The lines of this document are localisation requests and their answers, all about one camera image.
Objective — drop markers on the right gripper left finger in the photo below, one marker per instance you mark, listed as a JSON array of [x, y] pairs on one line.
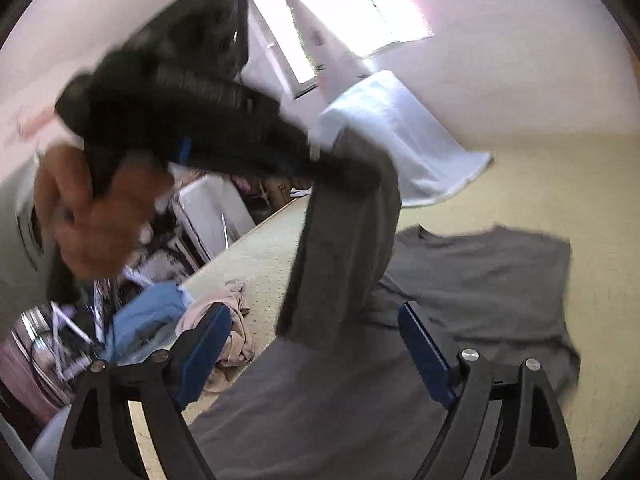
[[99, 441]]

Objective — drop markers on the dark grey smile sweatshirt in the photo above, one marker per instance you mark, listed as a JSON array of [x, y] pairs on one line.
[[402, 354]]

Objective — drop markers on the light blue blanket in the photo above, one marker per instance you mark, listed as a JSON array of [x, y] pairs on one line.
[[432, 166]]

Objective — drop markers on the window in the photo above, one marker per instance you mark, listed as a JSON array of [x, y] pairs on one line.
[[366, 27]]

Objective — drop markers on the pink garment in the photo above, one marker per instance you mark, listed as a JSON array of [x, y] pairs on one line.
[[234, 345]]

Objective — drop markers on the pineapple print curtain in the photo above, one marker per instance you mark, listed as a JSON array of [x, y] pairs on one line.
[[337, 68]]

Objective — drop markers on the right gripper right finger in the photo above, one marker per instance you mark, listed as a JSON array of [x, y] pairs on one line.
[[503, 420]]

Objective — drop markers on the blue garment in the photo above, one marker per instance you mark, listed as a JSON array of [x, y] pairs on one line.
[[146, 324]]

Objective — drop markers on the white bicycle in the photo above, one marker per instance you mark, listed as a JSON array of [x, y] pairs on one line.
[[61, 340]]

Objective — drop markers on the person left hand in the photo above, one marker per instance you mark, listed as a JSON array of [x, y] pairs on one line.
[[95, 236]]

